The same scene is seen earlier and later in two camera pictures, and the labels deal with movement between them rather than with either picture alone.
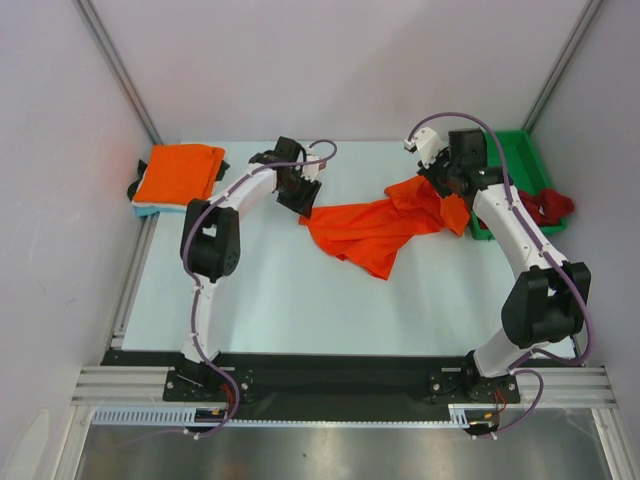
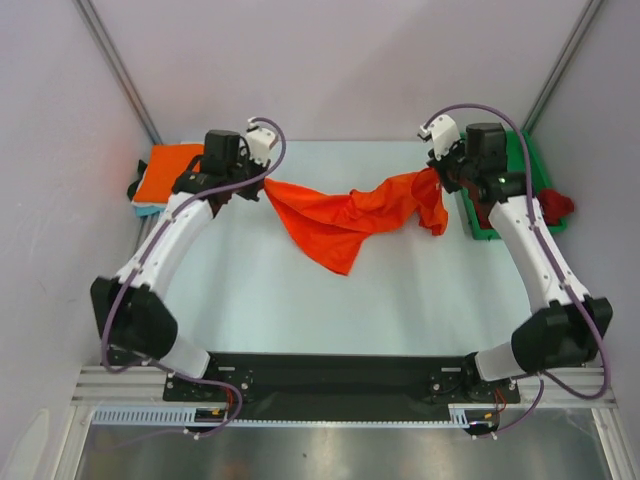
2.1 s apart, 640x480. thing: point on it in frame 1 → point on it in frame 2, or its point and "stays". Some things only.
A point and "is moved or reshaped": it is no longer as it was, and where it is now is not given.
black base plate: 330,380 stays
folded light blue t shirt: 144,211 stays
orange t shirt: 369,231 is moved or reshaped
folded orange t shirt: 178,174 stays
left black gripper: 304,202 → 259,169
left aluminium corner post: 94,26 stays
